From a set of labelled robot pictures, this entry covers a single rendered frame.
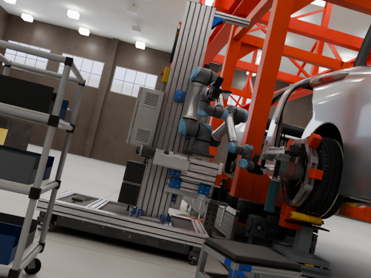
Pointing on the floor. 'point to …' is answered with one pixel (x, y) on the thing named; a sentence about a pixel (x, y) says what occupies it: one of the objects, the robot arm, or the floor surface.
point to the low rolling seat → (245, 260)
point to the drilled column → (210, 218)
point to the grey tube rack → (31, 162)
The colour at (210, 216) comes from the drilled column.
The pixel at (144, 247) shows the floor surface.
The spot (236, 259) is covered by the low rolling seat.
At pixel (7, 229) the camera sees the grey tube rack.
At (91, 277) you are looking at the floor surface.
